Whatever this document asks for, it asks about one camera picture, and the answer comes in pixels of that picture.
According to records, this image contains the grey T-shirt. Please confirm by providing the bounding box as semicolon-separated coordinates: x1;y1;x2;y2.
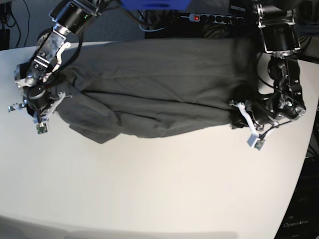
49;38;257;144

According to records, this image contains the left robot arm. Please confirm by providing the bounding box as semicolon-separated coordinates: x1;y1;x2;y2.
243;0;306;126

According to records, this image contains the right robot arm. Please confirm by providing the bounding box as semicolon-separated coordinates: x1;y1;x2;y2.
14;0;111;111

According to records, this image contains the black power strip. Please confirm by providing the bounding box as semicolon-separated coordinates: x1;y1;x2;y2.
186;13;245;25

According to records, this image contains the blue plastic box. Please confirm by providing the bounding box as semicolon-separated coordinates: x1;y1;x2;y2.
120;0;191;10

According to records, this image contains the black OpenArm case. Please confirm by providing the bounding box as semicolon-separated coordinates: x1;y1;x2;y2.
275;157;319;239

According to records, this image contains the white cable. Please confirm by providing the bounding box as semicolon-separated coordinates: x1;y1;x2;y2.
139;9;167;32

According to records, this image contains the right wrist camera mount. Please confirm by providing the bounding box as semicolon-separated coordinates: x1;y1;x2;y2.
229;100;292;151

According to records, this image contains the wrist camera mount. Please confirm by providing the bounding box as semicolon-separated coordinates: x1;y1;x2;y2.
8;92;72;135
229;100;292;151

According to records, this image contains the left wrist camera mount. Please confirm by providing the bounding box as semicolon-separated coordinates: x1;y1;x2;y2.
8;92;72;135

